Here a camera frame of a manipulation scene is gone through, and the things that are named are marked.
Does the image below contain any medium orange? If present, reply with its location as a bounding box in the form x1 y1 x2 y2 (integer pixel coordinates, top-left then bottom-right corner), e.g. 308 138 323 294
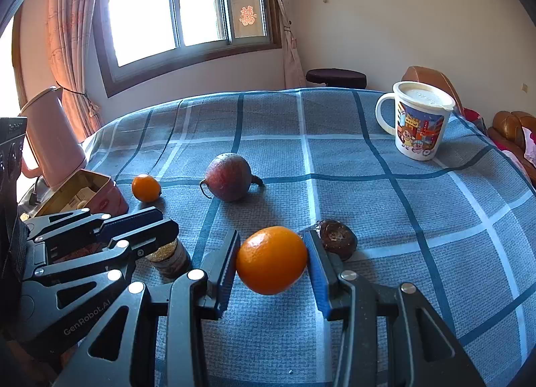
236 226 309 296

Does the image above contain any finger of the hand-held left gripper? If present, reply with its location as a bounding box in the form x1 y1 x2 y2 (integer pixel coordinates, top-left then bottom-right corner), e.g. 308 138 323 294
22 219 181 285
22 207 165 246

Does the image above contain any white mug lid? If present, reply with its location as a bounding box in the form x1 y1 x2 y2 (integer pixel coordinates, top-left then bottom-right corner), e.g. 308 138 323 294
392 81 456 111

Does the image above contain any dark round stool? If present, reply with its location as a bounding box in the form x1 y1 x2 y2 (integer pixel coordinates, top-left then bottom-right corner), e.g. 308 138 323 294
305 68 367 89

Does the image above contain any brown framed sliding window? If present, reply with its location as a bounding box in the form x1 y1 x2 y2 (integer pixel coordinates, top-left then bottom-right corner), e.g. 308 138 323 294
93 0 283 98

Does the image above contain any red round radish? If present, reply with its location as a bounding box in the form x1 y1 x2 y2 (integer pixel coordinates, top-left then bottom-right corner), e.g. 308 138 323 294
199 153 264 203

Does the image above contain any large bright side window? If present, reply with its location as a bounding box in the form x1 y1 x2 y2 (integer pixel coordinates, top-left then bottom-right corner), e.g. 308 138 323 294
0 6 28 120

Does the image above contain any dark water chestnut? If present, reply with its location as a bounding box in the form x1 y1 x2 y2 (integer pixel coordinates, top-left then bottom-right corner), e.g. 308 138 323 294
312 220 358 262

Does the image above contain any small orange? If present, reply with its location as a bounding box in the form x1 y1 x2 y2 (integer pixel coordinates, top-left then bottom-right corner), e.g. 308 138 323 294
131 174 162 203

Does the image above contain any pale pink curtain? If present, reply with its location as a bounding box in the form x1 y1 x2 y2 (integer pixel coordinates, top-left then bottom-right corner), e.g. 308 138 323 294
264 0 307 89

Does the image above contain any pink electric kettle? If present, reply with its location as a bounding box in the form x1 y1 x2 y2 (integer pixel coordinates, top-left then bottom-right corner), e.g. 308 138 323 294
17 86 87 192

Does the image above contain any black power plug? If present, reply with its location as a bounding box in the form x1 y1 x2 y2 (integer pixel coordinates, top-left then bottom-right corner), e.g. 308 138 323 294
28 175 48 209

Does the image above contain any pink tin box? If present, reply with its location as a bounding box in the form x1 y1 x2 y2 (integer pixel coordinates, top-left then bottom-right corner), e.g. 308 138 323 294
31 168 129 220

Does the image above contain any printed paper leaflet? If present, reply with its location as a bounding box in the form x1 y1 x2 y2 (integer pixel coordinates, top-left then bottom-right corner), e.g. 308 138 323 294
54 180 101 210

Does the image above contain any blue plaid tablecloth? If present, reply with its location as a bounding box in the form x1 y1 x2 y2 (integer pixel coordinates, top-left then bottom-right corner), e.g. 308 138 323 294
17 88 536 387

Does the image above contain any purple sugarcane piece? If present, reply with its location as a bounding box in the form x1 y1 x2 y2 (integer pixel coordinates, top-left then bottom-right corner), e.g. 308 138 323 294
144 236 192 280

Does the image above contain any brown leather sofa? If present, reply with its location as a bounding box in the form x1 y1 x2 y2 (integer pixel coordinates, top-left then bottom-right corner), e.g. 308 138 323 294
487 110 536 187

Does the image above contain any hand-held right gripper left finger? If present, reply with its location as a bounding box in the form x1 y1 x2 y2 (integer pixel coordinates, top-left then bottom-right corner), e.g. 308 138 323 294
54 229 241 387

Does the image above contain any white cartoon print mug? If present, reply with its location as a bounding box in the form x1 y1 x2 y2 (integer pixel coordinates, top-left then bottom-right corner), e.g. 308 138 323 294
375 92 452 160

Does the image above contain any pink patterned curtain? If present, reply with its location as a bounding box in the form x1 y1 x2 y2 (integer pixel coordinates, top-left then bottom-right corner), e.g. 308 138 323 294
44 0 105 141

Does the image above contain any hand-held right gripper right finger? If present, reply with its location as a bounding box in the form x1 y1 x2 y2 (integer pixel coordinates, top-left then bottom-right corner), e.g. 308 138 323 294
304 229 486 387

